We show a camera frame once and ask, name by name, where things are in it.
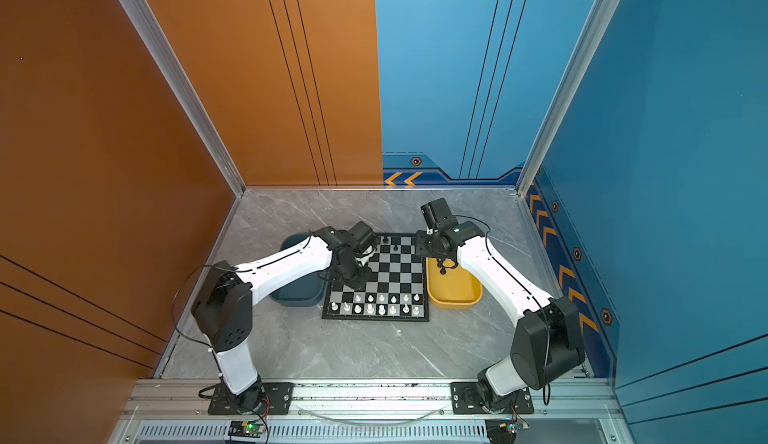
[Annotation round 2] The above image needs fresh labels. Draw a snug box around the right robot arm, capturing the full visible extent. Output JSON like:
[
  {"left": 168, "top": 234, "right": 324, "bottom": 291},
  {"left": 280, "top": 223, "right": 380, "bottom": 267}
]
[{"left": 416, "top": 198, "right": 586, "bottom": 413}]

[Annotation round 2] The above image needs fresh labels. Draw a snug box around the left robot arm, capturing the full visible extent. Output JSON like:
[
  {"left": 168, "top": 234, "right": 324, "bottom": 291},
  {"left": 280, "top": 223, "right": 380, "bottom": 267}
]
[{"left": 191, "top": 222, "right": 377, "bottom": 415}]

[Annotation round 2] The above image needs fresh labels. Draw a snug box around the left green circuit board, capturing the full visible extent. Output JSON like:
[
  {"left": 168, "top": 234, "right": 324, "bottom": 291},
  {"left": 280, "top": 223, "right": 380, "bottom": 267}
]
[{"left": 227, "top": 420, "right": 269, "bottom": 443}]

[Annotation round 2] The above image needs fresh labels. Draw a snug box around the green circuit board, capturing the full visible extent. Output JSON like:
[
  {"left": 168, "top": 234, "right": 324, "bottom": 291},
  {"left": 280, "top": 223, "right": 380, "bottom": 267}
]
[
  {"left": 227, "top": 420, "right": 269, "bottom": 443},
  {"left": 485, "top": 419, "right": 529, "bottom": 444}
]

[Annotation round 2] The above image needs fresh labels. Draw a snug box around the right green circuit board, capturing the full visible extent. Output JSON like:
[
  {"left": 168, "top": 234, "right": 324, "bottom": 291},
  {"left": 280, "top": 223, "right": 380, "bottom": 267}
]
[{"left": 485, "top": 419, "right": 529, "bottom": 444}]

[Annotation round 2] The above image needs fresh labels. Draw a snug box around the teal plastic tray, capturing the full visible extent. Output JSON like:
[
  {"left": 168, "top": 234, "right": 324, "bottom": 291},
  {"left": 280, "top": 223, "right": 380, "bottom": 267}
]
[{"left": 267, "top": 233, "right": 328, "bottom": 308}]

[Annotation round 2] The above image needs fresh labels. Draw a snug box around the yellow plastic tray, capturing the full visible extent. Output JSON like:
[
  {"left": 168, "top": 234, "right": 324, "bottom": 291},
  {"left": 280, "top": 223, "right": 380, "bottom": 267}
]
[{"left": 426, "top": 258, "right": 483, "bottom": 310}]

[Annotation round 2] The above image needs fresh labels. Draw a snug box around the black white chessboard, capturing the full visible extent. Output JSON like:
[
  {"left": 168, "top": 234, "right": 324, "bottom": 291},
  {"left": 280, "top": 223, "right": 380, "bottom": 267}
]
[{"left": 321, "top": 234, "right": 429, "bottom": 323}]

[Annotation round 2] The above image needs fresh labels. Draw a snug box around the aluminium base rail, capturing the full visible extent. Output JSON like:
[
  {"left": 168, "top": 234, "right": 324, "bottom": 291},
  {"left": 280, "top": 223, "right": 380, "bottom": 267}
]
[{"left": 109, "top": 374, "right": 633, "bottom": 443}]

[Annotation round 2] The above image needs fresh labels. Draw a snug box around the aluminium corner post right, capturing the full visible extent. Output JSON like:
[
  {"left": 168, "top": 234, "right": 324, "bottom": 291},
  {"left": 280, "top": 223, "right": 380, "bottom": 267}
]
[{"left": 515, "top": 0, "right": 621, "bottom": 198}]

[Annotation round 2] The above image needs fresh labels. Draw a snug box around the aluminium corner post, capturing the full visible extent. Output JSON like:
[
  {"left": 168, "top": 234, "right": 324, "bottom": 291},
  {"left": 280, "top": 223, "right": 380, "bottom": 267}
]
[
  {"left": 118, "top": 0, "right": 246, "bottom": 198},
  {"left": 515, "top": 0, "right": 621, "bottom": 198}
]

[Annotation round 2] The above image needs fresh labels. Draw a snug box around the aluminium corner post left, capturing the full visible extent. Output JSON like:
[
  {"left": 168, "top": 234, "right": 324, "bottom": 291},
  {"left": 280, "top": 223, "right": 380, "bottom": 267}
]
[{"left": 118, "top": 0, "right": 246, "bottom": 198}]

